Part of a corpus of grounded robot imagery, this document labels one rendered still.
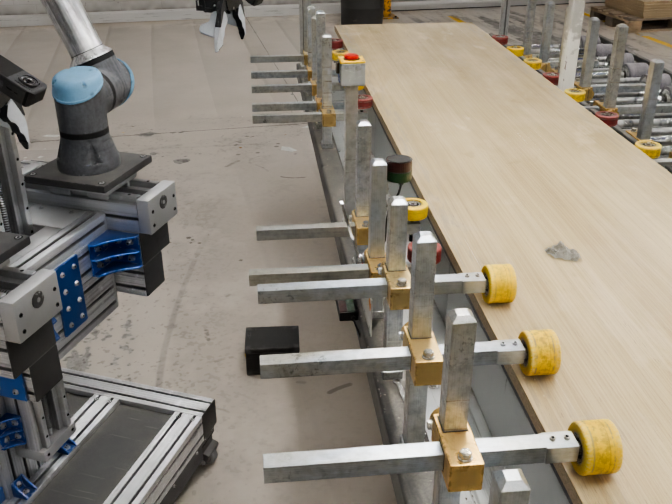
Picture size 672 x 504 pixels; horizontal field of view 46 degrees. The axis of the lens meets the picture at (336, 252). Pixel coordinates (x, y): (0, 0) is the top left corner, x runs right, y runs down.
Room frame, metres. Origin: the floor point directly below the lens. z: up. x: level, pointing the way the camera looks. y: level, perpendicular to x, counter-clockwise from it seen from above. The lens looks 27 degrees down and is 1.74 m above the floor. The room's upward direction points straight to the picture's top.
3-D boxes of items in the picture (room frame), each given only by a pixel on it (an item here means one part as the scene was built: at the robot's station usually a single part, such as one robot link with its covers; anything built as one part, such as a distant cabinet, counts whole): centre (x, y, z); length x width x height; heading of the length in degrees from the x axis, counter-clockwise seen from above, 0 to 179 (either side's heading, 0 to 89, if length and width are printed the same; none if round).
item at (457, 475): (0.91, -0.18, 0.95); 0.14 x 0.06 x 0.05; 6
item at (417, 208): (1.90, -0.20, 0.85); 0.08 x 0.08 x 0.11
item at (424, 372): (1.16, -0.15, 0.95); 0.14 x 0.06 x 0.05; 6
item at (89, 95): (1.84, 0.61, 1.21); 0.13 x 0.12 x 0.14; 169
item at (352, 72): (2.18, -0.04, 1.18); 0.07 x 0.07 x 0.08; 6
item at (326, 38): (2.92, 0.03, 0.90); 0.04 x 0.04 x 0.48; 6
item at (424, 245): (1.18, -0.15, 0.93); 0.04 x 0.04 x 0.48; 6
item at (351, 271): (1.63, -0.01, 0.84); 0.43 x 0.03 x 0.04; 96
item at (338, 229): (1.88, -0.01, 0.84); 0.44 x 0.03 x 0.04; 96
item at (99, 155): (1.83, 0.61, 1.09); 0.15 x 0.15 x 0.10
